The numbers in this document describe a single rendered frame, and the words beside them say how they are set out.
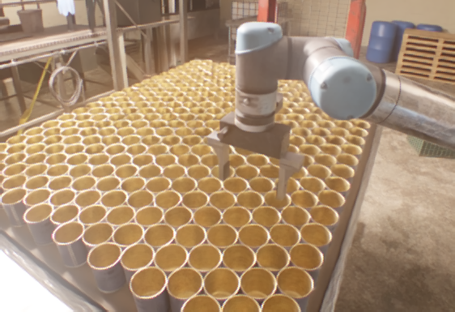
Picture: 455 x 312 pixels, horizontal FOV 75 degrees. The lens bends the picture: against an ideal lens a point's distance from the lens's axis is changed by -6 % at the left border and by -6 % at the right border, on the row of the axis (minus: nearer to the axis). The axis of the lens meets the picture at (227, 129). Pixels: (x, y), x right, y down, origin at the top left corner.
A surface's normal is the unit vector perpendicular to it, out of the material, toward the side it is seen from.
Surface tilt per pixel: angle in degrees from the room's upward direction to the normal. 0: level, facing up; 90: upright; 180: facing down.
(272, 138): 92
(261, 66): 92
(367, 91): 90
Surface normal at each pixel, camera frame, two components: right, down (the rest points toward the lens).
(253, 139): -0.50, 0.40
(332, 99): -0.02, 0.44
